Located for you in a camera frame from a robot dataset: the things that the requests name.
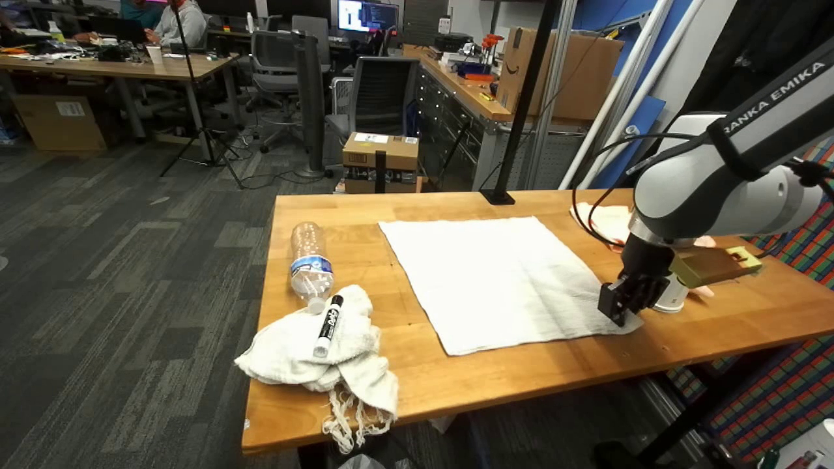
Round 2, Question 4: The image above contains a cardboard box on floor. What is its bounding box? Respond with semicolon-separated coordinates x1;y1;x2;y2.
341;134;419;193

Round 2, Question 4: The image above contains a white crumpled rag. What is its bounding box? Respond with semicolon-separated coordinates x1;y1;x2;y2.
235;283;398;453

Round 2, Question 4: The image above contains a wrist camera wooden mount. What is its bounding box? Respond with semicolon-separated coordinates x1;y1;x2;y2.
673;247;760;289

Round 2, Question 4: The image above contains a white paper cup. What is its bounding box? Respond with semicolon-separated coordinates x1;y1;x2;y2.
655;273;688;312

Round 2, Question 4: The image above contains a grey drawer cabinet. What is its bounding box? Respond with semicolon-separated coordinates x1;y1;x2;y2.
419;58;510;191

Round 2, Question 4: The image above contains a seated person in background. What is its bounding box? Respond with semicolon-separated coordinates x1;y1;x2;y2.
145;0;209;46

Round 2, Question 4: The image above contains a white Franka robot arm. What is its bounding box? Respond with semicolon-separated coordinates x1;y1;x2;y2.
596;38;834;325

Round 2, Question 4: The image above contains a black white marker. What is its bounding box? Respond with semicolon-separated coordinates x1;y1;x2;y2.
314;295;345;359

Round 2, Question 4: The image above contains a computer monitor lit screen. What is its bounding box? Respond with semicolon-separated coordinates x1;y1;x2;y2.
340;0;398;32

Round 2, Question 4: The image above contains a black camera tripod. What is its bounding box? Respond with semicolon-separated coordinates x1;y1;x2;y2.
157;0;247;191

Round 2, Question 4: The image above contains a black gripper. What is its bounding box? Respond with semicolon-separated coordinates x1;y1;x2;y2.
596;234;676;325

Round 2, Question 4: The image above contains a white square cloth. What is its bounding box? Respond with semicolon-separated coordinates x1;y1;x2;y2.
381;217;643;358

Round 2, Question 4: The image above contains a black vertical pole stand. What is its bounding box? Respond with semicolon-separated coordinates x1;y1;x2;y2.
483;0;560;205

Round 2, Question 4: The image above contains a clear plastic water bottle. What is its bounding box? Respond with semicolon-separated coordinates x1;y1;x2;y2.
289;222;334;299

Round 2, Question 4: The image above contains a background wooden desk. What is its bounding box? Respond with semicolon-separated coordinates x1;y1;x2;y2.
0;54;235;139

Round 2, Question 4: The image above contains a large cardboard box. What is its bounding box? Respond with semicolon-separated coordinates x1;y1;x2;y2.
499;28;622;122

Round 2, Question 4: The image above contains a pink crumpled cloth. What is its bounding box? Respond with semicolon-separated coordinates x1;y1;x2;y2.
570;204;717;247

